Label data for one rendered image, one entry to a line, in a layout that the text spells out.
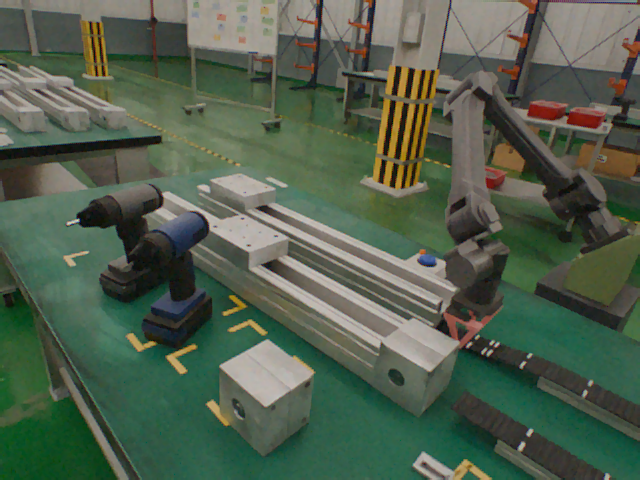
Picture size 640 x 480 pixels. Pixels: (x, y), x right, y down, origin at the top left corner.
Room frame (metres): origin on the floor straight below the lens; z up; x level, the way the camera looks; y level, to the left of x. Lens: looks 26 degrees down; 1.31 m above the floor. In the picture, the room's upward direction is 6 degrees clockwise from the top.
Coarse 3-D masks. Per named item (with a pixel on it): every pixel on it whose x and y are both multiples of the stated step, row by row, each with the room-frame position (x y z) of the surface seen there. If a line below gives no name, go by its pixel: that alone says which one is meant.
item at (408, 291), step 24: (216, 216) 1.16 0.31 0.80; (264, 216) 1.04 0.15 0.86; (288, 216) 1.07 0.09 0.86; (312, 240) 0.92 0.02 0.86; (336, 240) 0.96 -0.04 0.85; (312, 264) 0.91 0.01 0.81; (336, 264) 0.86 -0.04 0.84; (360, 264) 0.83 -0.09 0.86; (384, 264) 0.87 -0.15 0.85; (408, 264) 0.85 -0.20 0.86; (360, 288) 0.82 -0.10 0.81; (384, 288) 0.78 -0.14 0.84; (408, 288) 0.75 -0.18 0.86; (432, 288) 0.79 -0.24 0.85; (456, 288) 0.77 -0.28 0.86; (408, 312) 0.75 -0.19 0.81; (432, 312) 0.71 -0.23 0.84
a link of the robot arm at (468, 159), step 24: (480, 72) 1.05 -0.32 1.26; (480, 96) 1.01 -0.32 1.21; (456, 120) 0.98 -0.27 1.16; (480, 120) 0.98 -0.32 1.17; (456, 144) 0.91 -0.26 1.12; (480, 144) 0.91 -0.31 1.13; (456, 168) 0.85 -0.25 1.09; (480, 168) 0.84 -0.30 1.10; (456, 192) 0.79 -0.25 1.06; (480, 192) 0.77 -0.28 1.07; (456, 216) 0.74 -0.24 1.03; (480, 216) 0.72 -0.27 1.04; (456, 240) 0.73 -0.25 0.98
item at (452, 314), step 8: (448, 312) 0.67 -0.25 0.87; (456, 312) 0.67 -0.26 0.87; (448, 320) 0.68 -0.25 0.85; (456, 320) 0.67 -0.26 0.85; (464, 320) 0.65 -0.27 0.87; (472, 320) 0.66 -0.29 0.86; (472, 328) 0.64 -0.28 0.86; (480, 328) 0.64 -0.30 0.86; (456, 336) 0.68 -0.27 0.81; (464, 336) 0.66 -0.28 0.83
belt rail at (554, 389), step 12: (540, 384) 0.59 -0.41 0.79; (552, 384) 0.58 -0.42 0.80; (564, 396) 0.57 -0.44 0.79; (576, 396) 0.56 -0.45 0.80; (588, 408) 0.55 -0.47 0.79; (600, 408) 0.54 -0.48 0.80; (612, 420) 0.52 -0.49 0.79; (624, 420) 0.51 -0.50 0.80; (624, 432) 0.51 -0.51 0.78; (636, 432) 0.50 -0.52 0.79
